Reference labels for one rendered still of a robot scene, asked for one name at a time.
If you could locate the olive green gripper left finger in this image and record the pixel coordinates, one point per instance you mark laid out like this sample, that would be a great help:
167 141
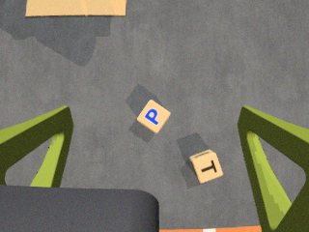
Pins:
18 141

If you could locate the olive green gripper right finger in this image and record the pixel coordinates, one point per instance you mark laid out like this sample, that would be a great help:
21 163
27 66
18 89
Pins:
272 203

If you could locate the tan flat mat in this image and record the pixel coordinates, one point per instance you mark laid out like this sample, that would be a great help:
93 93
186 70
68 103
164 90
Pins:
75 8

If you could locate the tan letter block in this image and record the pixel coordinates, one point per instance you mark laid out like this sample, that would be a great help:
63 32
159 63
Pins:
206 166
153 116

